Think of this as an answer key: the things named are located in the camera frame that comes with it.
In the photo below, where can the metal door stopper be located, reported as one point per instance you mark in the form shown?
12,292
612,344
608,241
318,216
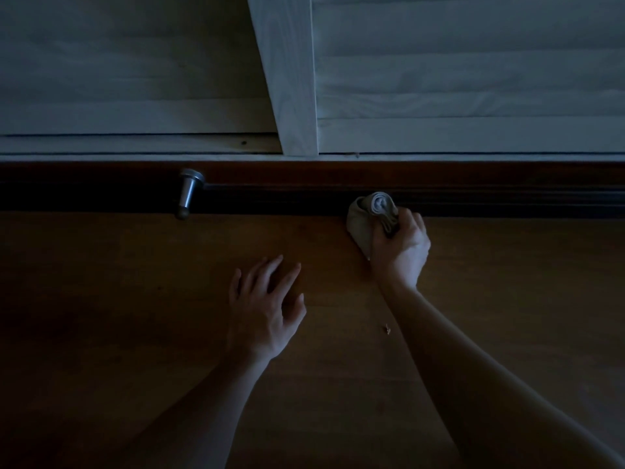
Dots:
188,192

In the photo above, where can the white louvered sliding door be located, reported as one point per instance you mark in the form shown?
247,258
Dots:
464,68

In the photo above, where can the person's right hand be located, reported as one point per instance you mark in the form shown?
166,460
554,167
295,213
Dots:
400,258

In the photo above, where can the person's left hand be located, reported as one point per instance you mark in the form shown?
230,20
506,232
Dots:
261,322

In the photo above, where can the person's right forearm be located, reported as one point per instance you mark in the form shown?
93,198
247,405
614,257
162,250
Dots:
498,385

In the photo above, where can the black baseboard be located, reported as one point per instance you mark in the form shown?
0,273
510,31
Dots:
268,205

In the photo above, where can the grey cleaning cloth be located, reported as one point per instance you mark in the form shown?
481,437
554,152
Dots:
361,224

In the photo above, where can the person's left forearm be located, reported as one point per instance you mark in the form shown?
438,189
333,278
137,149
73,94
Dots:
185,420

